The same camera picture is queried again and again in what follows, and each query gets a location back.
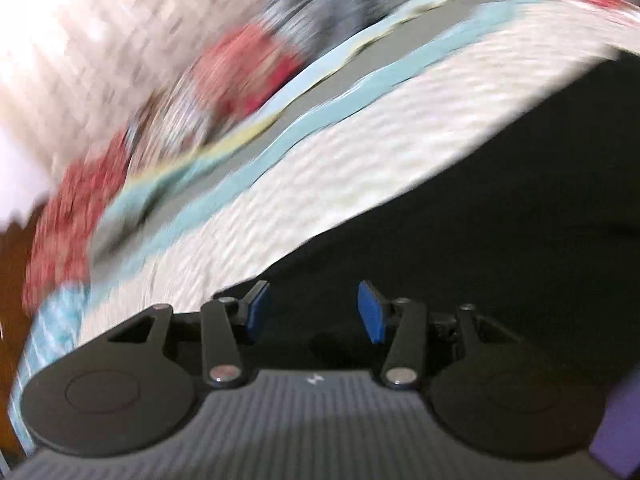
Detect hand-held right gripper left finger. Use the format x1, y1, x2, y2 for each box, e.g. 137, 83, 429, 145
106, 281, 272, 390

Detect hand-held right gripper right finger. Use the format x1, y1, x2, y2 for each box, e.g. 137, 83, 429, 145
357, 281, 522, 390

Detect black pants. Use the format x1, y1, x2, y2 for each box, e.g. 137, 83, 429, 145
214, 52, 640, 411

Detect patterned bedsheet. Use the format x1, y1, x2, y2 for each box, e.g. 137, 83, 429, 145
7, 0, 640, 456

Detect teal wavy patterned cloth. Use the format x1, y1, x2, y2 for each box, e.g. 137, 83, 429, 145
7, 284, 92, 458

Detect red floral blanket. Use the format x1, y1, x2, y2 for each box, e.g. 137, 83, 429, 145
22, 125, 138, 313

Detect floral patterned pillow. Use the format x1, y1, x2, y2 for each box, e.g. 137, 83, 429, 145
125, 72, 226, 161

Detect red floral pillow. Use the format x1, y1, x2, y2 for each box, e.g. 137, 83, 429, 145
192, 24, 307, 122

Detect carved wooden headboard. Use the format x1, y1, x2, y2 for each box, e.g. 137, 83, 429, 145
0, 217, 48, 466

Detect purple clothing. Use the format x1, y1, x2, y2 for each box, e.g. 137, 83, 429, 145
589, 372, 640, 480

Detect leaf print curtain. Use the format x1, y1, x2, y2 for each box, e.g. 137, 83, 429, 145
0, 0, 326, 201

